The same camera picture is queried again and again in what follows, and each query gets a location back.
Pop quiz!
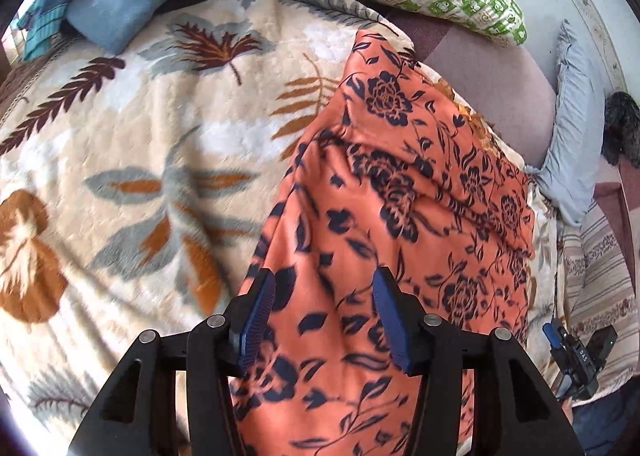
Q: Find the orange floral blouse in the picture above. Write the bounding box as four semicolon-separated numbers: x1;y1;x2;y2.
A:
231;31;535;455

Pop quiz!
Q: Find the striped floral quilt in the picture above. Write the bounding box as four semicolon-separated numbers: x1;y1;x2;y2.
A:
559;202;639;401

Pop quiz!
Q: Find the maroon pink bedding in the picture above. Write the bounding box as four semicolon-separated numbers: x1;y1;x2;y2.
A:
594;157;640;292

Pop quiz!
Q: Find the grey blue ruffled pillow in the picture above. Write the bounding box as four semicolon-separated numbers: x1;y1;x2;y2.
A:
525;20;605;226

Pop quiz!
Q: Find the dark furry garment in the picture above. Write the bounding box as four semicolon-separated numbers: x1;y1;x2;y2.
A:
601;92;640;169

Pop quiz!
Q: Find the leaf pattern fleece blanket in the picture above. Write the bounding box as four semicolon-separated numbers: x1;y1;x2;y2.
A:
1;21;546;453

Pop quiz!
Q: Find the mauve quilted bed sheet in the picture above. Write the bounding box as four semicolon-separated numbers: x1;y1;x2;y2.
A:
129;0;555;179

